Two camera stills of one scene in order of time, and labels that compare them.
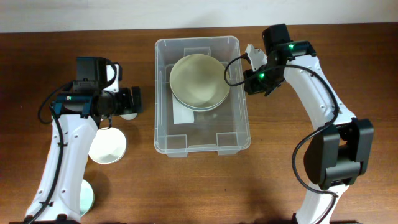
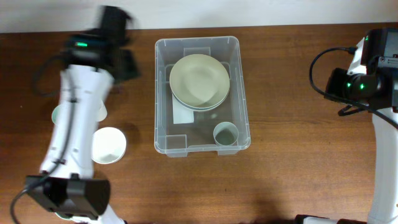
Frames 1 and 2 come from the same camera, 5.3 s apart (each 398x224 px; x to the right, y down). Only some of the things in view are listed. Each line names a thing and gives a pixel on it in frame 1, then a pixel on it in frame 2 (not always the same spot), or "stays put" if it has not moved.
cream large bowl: (198, 110) stays put
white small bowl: (108, 146) stays put
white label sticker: (181, 114) stays put
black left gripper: (127, 106) → (134, 70)
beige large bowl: (198, 81) stays put
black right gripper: (251, 86) → (337, 76)
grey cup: (130, 116) → (226, 134)
